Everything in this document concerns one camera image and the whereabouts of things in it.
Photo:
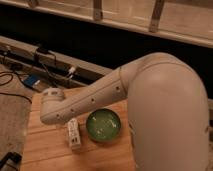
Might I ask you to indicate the white plug connector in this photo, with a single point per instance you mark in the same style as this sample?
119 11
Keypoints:
71 72

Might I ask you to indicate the wooden bamboo board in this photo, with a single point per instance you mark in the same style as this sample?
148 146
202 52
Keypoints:
46 148

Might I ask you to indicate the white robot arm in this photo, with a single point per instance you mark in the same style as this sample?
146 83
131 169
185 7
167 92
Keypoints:
167 109

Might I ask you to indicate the blue box device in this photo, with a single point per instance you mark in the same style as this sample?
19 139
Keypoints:
31 81

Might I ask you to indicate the black adapter on rail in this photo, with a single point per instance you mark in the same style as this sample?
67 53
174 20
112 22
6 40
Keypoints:
42 50

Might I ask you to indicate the small white labelled bottle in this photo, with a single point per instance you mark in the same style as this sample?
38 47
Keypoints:
74 134

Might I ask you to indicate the green ceramic bowl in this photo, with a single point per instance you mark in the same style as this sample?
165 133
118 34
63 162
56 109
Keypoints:
103 125

